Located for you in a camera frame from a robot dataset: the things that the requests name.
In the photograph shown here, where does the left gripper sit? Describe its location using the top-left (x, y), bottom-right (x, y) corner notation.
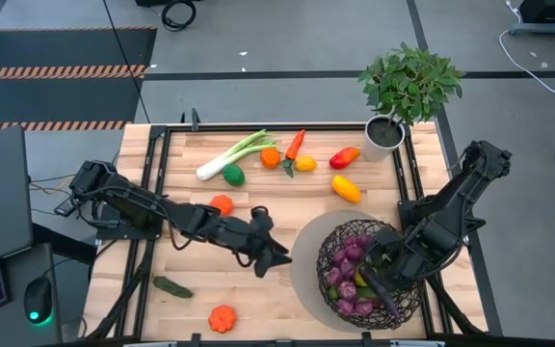
top-left (218, 205), bottom-right (292, 279)

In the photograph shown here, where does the green plant in white pot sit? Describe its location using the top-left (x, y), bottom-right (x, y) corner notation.
top-left (357, 41), bottom-right (466, 163)

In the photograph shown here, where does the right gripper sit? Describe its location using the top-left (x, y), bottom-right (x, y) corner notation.
top-left (362, 228), bottom-right (421, 290)

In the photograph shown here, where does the coiled black cable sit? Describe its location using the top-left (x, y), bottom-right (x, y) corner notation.
top-left (160, 0), bottom-right (198, 33)

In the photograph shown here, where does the round grey placemat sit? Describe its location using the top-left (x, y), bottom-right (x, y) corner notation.
top-left (289, 209), bottom-right (428, 334)

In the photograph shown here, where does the dark green toy cucumber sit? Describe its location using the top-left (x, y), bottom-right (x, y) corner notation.
top-left (152, 275), bottom-right (195, 299)

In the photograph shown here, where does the yellow toy lemon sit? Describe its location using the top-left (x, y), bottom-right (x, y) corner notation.
top-left (294, 154), bottom-right (318, 174)

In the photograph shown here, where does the grey desk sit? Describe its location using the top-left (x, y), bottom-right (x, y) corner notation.
top-left (0, 243), bottom-right (63, 347)

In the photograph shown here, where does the orange toy pumpkin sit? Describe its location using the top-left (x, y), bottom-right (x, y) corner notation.
top-left (207, 304), bottom-right (238, 334)

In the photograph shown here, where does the yellow cable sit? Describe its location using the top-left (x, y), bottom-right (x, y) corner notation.
top-left (30, 175), bottom-right (74, 195)

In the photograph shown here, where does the white floor cable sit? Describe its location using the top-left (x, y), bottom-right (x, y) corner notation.
top-left (497, 0), bottom-right (555, 96)

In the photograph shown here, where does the black computer mouse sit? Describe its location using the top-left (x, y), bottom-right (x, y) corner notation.
top-left (23, 276), bottom-right (53, 325)

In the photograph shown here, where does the black striped floor mat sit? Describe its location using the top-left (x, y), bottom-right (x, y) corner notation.
top-left (0, 26), bottom-right (158, 132)

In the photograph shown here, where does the toy orange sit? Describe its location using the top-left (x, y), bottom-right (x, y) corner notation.
top-left (259, 147), bottom-right (282, 171)

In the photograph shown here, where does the green and white toy leek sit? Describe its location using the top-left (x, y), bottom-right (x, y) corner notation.
top-left (196, 128), bottom-right (278, 182)

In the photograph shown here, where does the red tomato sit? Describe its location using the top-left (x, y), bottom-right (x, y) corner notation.
top-left (209, 194), bottom-right (235, 217)

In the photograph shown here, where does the dark wicker basket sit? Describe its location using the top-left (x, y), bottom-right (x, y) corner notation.
top-left (315, 219), bottom-right (423, 332)

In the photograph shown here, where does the purple grapes bunch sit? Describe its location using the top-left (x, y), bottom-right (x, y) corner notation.
top-left (324, 234), bottom-right (380, 318)

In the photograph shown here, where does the red and yellow toy mango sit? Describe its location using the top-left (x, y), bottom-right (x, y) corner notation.
top-left (329, 147), bottom-right (361, 171)

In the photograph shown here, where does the orange toy carrot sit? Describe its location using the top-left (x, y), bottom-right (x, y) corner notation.
top-left (279, 128), bottom-right (306, 178)

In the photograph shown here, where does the green toy lime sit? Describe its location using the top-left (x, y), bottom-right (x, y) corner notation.
top-left (222, 164), bottom-right (247, 187)

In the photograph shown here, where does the black metal table frame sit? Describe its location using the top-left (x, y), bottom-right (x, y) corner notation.
top-left (87, 108), bottom-right (489, 347)

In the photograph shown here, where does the thin black cable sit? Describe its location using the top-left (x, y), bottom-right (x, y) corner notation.
top-left (102, 0), bottom-right (151, 124)

